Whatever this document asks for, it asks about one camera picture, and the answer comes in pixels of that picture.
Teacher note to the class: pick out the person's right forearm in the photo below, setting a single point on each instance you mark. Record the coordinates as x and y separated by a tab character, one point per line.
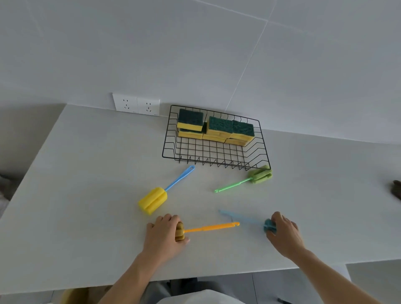
329	275

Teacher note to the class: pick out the light blue sponge brush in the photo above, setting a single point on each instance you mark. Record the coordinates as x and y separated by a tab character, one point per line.
238	217

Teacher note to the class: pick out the white wall socket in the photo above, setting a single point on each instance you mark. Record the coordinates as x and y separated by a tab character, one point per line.
148	106
124	102

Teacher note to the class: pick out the person's left thumb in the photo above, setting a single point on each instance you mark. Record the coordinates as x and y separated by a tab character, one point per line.
184	242

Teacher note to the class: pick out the person's left hand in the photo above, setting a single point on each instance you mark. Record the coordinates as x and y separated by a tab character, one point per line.
161	236

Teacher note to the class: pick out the green sponge brush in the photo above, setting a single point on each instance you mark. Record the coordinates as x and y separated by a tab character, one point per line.
260	176

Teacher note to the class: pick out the dark brown object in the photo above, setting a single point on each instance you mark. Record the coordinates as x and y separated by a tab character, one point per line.
398	189

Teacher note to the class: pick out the person's left forearm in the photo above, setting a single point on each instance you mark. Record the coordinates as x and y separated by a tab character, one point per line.
131	280

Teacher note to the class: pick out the person's right hand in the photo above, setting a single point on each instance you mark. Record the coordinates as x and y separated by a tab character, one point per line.
286	238

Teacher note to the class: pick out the person's right thumb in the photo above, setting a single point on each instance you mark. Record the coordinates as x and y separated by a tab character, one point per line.
270	235

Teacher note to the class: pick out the stack of yellow green sponges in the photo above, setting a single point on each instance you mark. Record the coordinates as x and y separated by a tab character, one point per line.
219	128

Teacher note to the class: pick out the person's white garment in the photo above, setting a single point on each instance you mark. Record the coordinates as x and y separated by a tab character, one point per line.
210	297

